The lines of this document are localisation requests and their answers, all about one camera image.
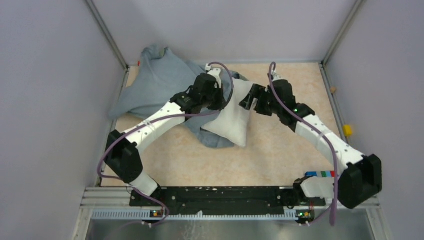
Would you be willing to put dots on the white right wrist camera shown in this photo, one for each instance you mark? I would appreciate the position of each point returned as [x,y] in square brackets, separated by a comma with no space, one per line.
[275,76]

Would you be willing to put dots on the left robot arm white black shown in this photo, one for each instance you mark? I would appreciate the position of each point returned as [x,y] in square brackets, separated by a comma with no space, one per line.
[122,154]

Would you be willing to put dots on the small yellow block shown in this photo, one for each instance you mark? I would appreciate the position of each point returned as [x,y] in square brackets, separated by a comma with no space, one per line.
[347,130]

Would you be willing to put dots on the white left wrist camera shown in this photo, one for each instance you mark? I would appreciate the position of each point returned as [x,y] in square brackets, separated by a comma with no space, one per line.
[215,72]

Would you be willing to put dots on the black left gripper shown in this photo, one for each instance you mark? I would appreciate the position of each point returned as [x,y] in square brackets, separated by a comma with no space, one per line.
[222,102]

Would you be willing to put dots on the aluminium frame rail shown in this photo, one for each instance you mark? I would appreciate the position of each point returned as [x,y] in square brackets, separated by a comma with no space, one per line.
[112,203]

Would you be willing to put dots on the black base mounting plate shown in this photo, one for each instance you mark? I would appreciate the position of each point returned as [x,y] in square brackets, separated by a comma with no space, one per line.
[226,201]

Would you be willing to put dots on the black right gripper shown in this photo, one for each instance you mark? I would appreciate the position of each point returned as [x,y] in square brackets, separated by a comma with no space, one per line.
[258,92]

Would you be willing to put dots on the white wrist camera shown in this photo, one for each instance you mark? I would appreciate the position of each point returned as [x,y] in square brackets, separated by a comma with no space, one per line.
[215,72]
[275,76]

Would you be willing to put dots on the grey-blue and beige pillowcase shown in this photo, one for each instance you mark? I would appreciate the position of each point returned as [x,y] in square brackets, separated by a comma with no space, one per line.
[162,74]

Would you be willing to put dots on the multicolour toy brick stack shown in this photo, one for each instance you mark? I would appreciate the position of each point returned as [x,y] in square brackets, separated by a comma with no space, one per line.
[320,174]

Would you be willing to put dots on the white pillow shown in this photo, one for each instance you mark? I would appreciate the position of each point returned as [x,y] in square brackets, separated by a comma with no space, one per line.
[230,128]

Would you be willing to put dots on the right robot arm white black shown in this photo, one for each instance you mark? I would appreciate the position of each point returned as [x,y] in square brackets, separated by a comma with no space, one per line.
[357,177]

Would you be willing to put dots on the small wooden piece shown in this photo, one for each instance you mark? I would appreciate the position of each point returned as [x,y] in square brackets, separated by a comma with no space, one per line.
[333,89]

